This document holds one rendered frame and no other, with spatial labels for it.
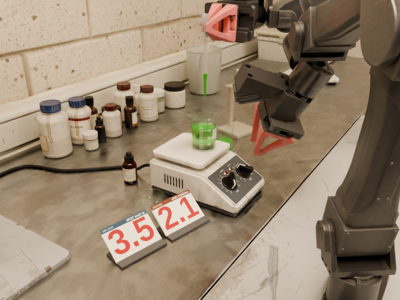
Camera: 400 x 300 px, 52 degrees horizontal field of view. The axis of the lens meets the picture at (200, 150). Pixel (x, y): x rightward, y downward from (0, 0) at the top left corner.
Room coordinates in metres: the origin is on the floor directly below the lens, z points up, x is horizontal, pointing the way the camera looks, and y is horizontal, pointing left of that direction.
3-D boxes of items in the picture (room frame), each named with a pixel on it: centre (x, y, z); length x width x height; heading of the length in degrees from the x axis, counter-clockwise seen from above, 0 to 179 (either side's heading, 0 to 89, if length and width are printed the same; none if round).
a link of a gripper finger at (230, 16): (0.79, -0.02, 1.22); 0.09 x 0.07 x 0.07; 147
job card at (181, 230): (0.62, 0.04, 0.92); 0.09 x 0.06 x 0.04; 133
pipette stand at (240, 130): (1.05, -0.10, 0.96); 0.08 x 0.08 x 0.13; 42
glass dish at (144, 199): (0.68, 0.10, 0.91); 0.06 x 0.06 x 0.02
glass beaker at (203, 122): (0.75, 0.00, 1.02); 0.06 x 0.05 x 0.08; 91
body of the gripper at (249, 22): (0.85, -0.07, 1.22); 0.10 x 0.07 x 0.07; 57
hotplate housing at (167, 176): (0.74, -0.01, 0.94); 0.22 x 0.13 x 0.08; 58
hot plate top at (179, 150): (0.75, 0.02, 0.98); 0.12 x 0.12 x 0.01; 58
